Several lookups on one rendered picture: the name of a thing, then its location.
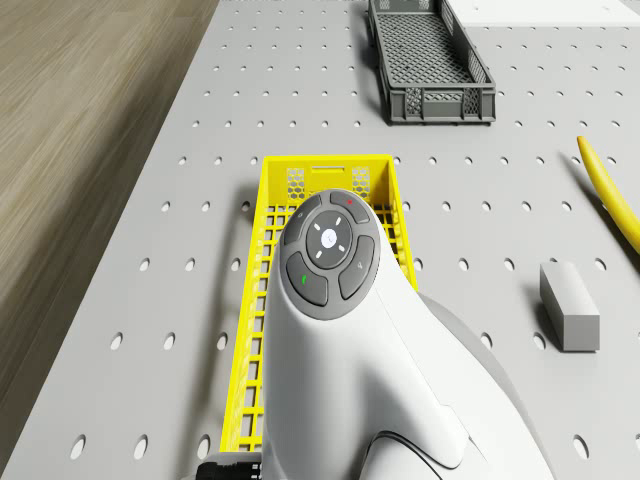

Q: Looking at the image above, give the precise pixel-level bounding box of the white board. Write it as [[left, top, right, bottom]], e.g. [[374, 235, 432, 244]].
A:
[[443, 0, 640, 28]]

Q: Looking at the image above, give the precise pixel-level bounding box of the yellow basket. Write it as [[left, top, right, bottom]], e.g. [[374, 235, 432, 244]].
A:
[[219, 154, 421, 454]]

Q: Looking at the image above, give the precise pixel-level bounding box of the dark grey basket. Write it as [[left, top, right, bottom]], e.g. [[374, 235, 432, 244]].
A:
[[366, 0, 498, 127]]

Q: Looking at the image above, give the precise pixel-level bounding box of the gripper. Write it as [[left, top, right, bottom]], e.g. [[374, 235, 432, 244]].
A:
[[195, 451, 264, 480]]

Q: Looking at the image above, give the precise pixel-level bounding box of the grey cube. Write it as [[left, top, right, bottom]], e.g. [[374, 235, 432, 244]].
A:
[[538, 261, 602, 353]]

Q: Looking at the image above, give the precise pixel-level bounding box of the banana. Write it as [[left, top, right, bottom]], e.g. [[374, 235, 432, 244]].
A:
[[575, 135, 640, 260]]

